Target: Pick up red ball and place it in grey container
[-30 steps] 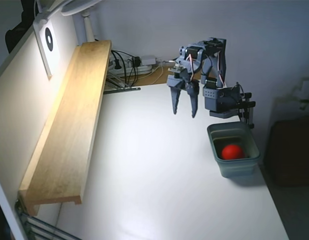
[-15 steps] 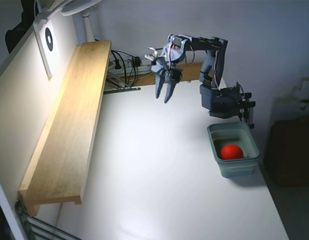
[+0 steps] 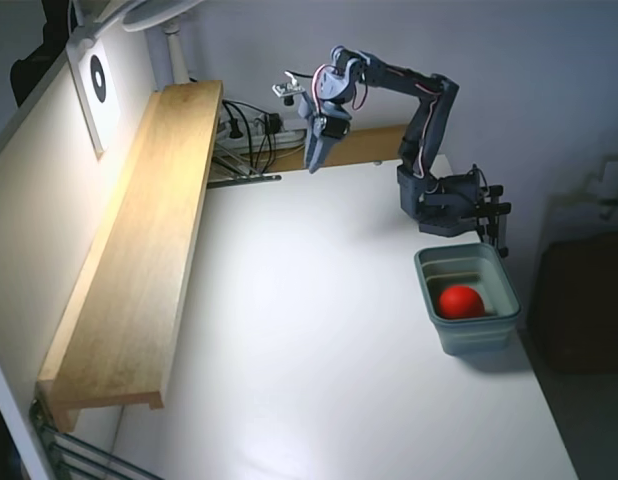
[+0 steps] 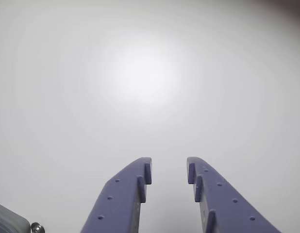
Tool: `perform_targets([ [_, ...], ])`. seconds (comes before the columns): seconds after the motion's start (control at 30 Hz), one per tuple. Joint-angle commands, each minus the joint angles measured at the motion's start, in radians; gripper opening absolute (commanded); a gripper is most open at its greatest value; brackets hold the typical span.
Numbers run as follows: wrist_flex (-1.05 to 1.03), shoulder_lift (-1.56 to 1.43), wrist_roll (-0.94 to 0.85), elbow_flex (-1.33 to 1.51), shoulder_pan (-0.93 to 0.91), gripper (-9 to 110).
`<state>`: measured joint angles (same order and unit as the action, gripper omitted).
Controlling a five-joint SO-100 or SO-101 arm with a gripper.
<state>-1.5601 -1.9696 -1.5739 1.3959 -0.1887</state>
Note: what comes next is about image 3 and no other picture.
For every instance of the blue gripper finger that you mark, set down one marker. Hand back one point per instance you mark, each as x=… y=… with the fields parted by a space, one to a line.
x=310 y=152
x=328 y=150

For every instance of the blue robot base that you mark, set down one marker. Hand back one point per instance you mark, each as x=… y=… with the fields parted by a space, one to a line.
x=449 y=220

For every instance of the red ball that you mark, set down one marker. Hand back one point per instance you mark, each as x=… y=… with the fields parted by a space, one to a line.
x=461 y=302

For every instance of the black table clamp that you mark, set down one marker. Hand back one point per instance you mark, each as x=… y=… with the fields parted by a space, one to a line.
x=499 y=209

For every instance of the white desk lamp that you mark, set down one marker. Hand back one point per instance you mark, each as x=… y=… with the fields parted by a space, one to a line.
x=169 y=50

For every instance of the white power strip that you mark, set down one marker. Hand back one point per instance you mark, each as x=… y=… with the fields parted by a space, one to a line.
x=289 y=137

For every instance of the black power plug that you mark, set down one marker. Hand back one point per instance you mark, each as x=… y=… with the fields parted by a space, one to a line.
x=273 y=122
x=234 y=131

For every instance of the long wooden shelf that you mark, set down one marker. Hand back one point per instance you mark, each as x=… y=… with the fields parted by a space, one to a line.
x=139 y=250

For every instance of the white desk side panel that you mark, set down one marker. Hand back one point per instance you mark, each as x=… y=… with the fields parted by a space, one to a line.
x=39 y=200

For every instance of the white wall fixture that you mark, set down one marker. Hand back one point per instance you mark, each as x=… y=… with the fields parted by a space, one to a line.
x=611 y=167

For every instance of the small wrist camera board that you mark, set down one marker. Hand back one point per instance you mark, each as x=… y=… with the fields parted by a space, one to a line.
x=288 y=91

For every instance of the white power adapter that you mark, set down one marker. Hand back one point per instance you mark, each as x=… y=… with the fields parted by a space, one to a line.
x=289 y=122

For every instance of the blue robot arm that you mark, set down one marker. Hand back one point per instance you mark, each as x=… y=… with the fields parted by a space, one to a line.
x=404 y=80

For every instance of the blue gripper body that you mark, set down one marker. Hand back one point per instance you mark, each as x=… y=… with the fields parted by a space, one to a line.
x=325 y=134

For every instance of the grey plastic container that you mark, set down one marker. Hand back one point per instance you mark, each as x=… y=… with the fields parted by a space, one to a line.
x=469 y=340

